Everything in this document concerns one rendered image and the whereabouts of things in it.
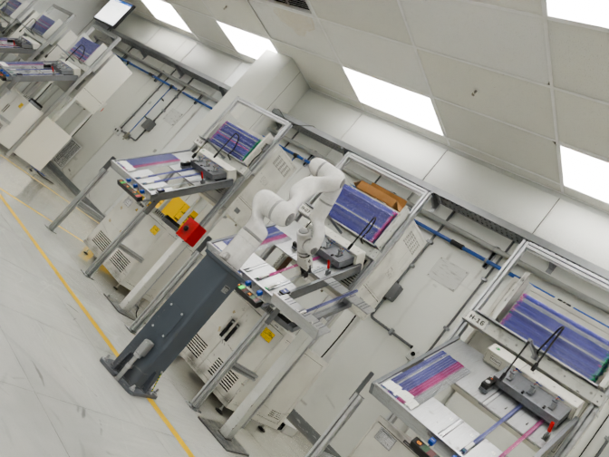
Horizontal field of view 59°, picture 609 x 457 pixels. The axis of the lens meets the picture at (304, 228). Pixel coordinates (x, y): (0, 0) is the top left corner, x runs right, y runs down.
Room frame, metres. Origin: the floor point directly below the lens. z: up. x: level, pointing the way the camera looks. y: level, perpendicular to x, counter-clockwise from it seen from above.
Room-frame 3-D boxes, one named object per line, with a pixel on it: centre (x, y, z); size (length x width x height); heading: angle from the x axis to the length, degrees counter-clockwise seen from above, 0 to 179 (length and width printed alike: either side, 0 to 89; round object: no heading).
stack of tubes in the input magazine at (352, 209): (3.62, -0.23, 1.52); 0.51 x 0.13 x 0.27; 51
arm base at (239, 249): (2.66, 0.17, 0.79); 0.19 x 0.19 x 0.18
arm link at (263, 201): (2.67, 0.20, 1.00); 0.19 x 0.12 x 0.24; 64
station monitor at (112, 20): (6.61, 3.48, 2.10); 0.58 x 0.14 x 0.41; 51
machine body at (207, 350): (3.76, -0.26, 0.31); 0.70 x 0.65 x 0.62; 51
